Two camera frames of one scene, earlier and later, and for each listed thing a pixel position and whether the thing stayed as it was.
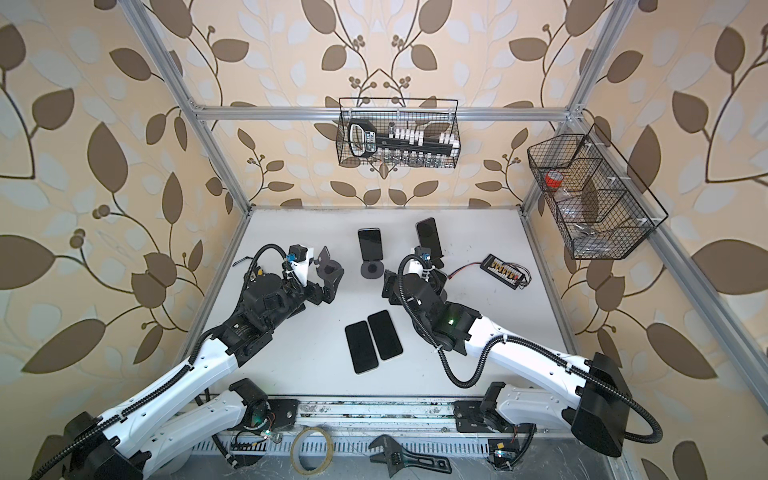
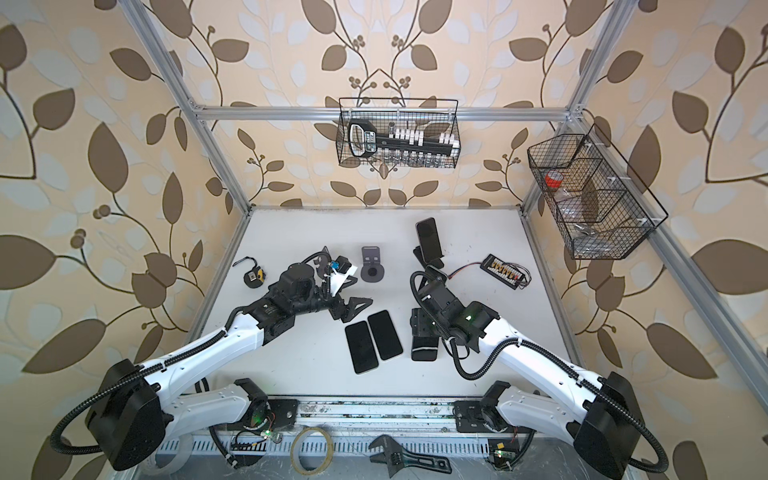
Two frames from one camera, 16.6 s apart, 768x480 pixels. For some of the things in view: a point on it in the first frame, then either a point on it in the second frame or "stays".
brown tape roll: [295, 450] stays
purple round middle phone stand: [372, 269] stays
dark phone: [363, 354] stays
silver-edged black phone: [385, 334] stays
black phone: [371, 245] -> [424, 348]
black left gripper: [315, 296] -> [349, 312]
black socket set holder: [364, 141] stays
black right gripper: [392, 280] -> [419, 322]
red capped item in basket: [554, 178] stays
